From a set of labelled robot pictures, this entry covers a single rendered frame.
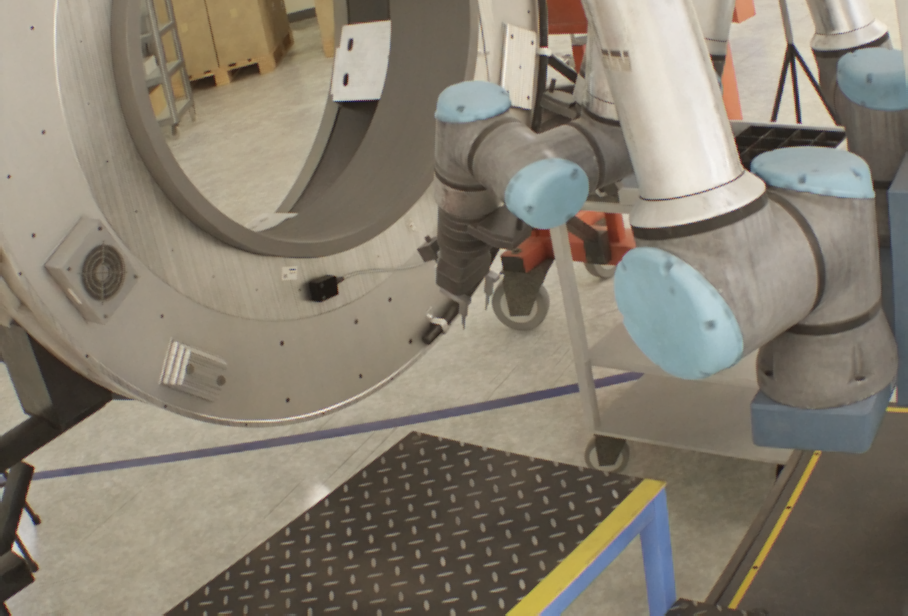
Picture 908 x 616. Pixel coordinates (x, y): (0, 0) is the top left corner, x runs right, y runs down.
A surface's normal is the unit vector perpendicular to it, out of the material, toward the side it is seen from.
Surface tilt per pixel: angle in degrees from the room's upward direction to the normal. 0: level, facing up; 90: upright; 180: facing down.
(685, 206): 41
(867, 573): 0
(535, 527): 0
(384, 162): 27
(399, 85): 53
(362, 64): 63
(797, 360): 70
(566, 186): 115
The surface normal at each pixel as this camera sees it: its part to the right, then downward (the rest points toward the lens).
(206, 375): 0.77, 0.09
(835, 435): -0.51, 0.42
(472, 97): 0.00, -0.78
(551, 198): 0.51, 0.60
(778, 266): 0.54, -0.10
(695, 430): -0.20, -0.91
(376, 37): -0.65, -0.04
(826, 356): -0.31, 0.08
